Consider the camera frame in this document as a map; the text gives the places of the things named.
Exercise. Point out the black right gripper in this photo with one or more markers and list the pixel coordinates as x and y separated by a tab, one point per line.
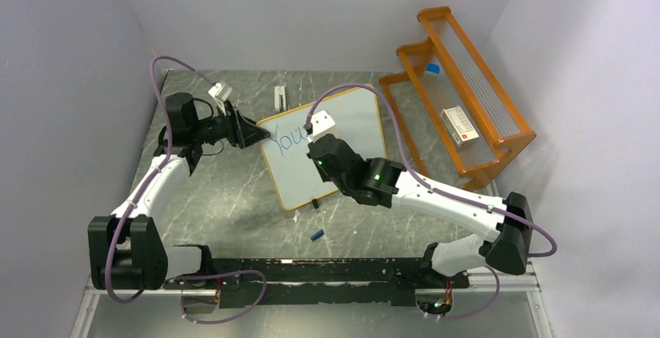
324	175

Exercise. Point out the white red box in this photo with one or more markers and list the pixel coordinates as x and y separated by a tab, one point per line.
458	126

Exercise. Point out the white whiteboard eraser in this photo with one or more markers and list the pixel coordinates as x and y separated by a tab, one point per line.
280	98

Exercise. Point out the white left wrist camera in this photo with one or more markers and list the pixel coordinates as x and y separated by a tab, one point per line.
220	93

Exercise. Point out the yellow-framed whiteboard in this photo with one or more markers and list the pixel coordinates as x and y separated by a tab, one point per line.
296	180

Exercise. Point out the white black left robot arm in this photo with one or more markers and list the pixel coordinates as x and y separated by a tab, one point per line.
125	246

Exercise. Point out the blue-capped item on shelf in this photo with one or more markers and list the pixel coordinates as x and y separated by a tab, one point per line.
433	69

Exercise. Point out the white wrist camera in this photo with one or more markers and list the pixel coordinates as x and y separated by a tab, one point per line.
220	93
320	124

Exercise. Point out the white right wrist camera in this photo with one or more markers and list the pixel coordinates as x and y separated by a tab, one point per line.
320	124

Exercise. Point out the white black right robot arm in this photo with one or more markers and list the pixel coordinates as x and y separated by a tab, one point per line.
499	229

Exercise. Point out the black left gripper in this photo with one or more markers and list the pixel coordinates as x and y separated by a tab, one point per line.
240	131

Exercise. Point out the blue marker cap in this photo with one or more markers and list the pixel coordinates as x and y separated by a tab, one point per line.
317	235

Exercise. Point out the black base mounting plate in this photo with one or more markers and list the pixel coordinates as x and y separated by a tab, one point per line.
396	281

